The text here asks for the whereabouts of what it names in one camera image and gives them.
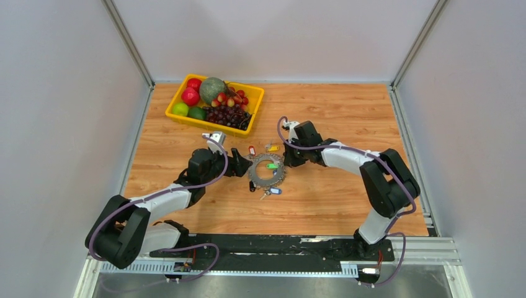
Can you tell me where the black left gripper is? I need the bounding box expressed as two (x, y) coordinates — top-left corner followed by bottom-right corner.
(202, 147), (252, 185)

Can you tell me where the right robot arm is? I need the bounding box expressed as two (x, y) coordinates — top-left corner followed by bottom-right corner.
(277, 116), (421, 260)

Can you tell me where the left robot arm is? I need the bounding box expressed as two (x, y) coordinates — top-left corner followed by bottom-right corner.
(85, 148), (252, 269)

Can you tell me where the red key tag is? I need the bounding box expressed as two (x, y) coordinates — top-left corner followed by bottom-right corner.
(248, 146), (256, 156)

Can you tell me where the dark purple grape bunch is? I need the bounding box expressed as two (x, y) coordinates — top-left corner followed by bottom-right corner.
(203, 105), (252, 130)

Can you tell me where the dark green lime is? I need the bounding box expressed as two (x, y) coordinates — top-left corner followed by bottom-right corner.
(187, 106), (207, 120)

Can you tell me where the red grape bunch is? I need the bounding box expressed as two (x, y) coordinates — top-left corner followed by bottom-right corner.
(210, 87), (249, 112)

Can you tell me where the yellow plastic fruit tray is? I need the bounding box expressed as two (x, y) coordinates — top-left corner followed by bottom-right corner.
(165, 74), (264, 137)

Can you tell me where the green melon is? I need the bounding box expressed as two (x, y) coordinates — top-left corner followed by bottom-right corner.
(199, 77), (228, 105)

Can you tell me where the light green apple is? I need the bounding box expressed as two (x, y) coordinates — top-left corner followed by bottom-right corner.
(171, 102), (190, 117)

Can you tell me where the red apple lower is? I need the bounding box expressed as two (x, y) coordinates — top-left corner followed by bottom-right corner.
(181, 87), (200, 107)

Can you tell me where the red apple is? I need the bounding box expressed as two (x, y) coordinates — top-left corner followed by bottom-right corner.
(181, 87), (200, 107)
(186, 78), (202, 92)

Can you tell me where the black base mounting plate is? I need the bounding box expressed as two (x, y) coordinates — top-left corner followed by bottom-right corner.
(149, 233), (395, 273)

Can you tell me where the red apple upper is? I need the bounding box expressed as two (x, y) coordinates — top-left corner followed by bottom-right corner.
(186, 78), (202, 92)

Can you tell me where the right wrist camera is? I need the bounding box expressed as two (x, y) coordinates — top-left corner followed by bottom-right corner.
(282, 121), (300, 143)

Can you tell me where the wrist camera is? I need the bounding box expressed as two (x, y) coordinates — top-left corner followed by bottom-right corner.
(282, 121), (300, 143)
(202, 131), (226, 153)

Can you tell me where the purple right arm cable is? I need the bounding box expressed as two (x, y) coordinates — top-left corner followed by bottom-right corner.
(277, 116), (417, 287)

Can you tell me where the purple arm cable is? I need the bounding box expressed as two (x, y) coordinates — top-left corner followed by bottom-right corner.
(277, 116), (417, 287)
(88, 137), (230, 284)

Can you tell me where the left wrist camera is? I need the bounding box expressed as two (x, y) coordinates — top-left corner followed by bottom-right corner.
(202, 131), (226, 153)

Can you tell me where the blue key tag outside ring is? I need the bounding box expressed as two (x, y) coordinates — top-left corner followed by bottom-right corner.
(269, 187), (282, 195)

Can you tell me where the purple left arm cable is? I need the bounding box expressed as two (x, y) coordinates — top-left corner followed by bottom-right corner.
(88, 137), (230, 284)

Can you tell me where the aluminium frame rail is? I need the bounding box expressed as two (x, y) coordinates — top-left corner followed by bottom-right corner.
(85, 235), (461, 278)

